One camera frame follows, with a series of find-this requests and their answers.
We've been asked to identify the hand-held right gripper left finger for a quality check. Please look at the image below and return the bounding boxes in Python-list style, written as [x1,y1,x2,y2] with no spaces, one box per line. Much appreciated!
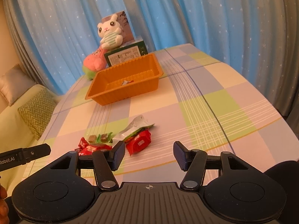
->
[46,141,126,191]

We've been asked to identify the white green snack packet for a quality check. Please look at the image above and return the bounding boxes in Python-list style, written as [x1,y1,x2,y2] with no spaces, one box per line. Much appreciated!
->
[112,115,155,143]

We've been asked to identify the pale green sofa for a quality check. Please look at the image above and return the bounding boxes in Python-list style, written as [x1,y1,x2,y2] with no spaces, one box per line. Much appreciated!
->
[0,83,64,193]

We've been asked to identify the beige cushion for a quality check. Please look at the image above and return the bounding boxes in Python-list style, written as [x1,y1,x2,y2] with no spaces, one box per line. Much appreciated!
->
[0,64,36,107]

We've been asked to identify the person's left hand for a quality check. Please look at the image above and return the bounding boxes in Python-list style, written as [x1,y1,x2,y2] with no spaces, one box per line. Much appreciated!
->
[0,185,10,223]

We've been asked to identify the pink starfish plush toy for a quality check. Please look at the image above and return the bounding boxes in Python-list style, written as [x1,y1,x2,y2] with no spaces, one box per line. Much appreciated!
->
[82,47,110,81]

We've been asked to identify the grey printed paper box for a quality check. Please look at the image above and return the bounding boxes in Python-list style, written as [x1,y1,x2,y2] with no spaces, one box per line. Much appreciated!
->
[101,11,135,44]

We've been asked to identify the large red snack packet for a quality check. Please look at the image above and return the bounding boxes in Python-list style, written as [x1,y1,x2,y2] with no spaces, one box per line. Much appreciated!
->
[125,131,152,156]

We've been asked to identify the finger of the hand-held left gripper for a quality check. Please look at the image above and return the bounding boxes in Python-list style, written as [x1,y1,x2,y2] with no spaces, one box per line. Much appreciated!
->
[21,144,51,163]

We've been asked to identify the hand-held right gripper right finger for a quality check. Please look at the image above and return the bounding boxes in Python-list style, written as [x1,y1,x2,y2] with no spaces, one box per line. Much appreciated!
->
[173,141,258,191]

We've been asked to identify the white bunny plush toy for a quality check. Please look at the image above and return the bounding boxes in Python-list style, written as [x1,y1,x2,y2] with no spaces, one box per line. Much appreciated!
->
[97,14,126,50]

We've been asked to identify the blue starry curtain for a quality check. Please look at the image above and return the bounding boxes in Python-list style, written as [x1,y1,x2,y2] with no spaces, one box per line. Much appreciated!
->
[14,0,284,97]

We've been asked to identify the green zigzag cushion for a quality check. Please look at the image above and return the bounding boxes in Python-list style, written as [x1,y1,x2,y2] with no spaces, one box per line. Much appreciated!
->
[17,90,58,141]

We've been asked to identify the orange plastic tray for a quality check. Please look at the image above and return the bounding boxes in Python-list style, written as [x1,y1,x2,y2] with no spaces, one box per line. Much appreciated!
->
[85,53,164,105]

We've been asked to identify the checked tablecloth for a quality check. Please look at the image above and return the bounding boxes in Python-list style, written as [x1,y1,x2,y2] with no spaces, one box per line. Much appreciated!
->
[22,43,299,192]

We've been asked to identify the green printed carton box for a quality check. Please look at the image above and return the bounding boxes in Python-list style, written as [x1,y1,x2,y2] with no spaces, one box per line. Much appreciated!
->
[104,36,149,68]

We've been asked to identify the grey curtain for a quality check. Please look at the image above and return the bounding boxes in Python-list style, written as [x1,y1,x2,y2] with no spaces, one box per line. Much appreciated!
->
[2,0,60,97]
[243,0,299,118]

